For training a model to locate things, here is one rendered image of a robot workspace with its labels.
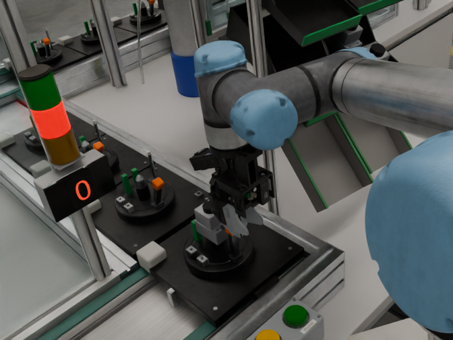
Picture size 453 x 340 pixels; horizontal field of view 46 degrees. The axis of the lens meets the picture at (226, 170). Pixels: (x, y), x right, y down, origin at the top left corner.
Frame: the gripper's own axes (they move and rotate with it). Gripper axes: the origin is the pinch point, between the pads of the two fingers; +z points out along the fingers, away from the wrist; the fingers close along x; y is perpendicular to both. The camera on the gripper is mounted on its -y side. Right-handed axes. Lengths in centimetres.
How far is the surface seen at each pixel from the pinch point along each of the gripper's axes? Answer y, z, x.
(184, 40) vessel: -83, 0, 55
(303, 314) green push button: 16.0, 10.1, -0.8
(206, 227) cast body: -6.1, 1.4, -2.2
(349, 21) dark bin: 2.6, -29.3, 29.9
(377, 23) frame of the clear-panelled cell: -64, 19, 139
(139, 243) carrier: -22.1, 10.3, -9.0
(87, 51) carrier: -132, 10, 42
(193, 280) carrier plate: -5.0, 10.3, -8.3
